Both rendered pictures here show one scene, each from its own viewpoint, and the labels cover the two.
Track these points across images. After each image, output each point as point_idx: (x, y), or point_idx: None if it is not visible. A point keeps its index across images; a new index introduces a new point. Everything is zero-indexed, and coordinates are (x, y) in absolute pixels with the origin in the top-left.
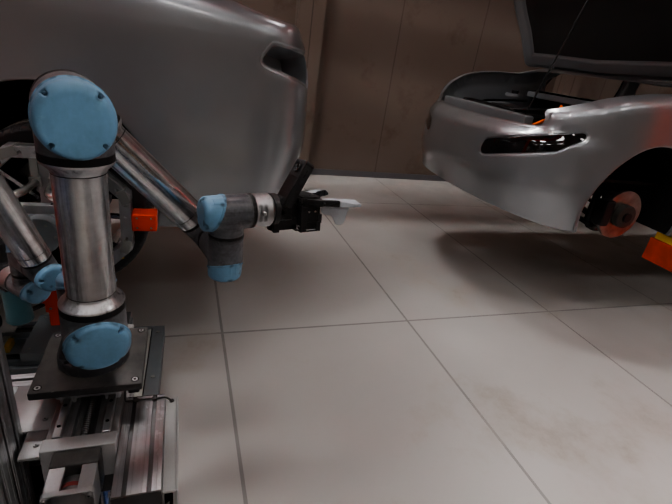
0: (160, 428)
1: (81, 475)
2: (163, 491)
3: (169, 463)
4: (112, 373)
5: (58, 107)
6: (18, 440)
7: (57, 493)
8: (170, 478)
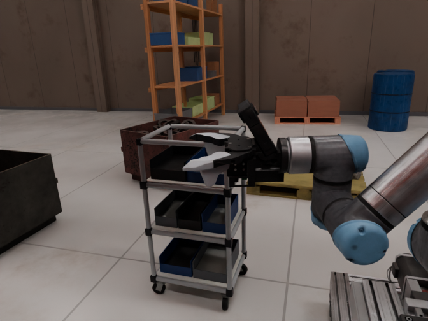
0: (372, 316)
1: (418, 285)
2: (360, 283)
3: (360, 296)
4: None
5: None
6: None
7: (427, 279)
8: (357, 288)
